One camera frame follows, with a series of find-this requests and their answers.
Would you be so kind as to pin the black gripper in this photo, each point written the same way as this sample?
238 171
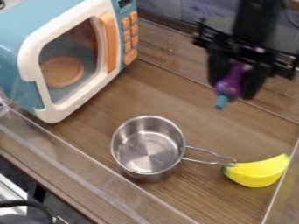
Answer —
280 52

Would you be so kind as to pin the purple toy eggplant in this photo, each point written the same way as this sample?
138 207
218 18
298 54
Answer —
229 86

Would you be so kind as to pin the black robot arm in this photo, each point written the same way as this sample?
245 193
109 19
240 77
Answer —
256 21

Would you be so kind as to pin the yellow toy banana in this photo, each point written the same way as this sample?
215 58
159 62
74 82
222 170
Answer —
261 173

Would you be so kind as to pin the blue white toy microwave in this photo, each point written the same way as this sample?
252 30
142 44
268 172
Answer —
94 30

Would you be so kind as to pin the orange microwave turntable plate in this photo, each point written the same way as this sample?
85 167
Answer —
62 71

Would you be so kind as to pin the clear acrylic front barrier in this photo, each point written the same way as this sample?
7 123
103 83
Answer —
95 190

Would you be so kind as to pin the silver pot with wire handle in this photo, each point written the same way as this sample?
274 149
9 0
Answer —
149 147

